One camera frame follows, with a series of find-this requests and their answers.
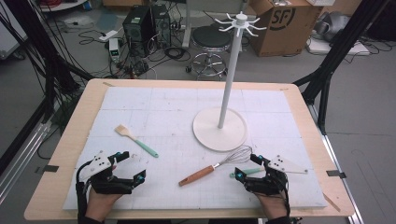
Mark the black round stool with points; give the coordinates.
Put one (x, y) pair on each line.
(210, 35)

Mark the white flat board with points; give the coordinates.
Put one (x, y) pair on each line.
(336, 48)

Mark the white hook stand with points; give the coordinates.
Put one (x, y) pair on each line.
(230, 77)

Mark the slim black computer tower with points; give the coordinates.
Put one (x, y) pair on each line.
(162, 28)

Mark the brown tape strip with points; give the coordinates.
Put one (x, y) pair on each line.
(331, 202)

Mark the grey bag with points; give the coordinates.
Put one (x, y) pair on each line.
(333, 25)

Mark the white metal post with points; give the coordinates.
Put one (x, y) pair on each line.
(187, 25)

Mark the white power strip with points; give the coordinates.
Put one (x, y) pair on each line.
(108, 35)

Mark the black tape piece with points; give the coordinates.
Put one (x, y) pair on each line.
(49, 168)
(334, 173)

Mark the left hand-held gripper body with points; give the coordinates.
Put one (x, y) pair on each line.
(106, 185)

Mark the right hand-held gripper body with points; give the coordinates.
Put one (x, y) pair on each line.
(271, 185)

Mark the brown cardboard box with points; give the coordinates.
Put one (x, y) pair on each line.
(280, 40)

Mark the person's right hand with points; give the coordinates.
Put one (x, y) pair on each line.
(274, 207)

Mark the white foam board mat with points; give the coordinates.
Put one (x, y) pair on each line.
(174, 102)

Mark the white power supply unit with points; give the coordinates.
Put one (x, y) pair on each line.
(114, 49)

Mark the large black computer tower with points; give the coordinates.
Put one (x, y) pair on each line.
(137, 31)

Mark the black metal frame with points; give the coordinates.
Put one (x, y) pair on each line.
(342, 43)
(31, 18)

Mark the aluminium rail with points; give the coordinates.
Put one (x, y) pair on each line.
(327, 146)
(21, 158)

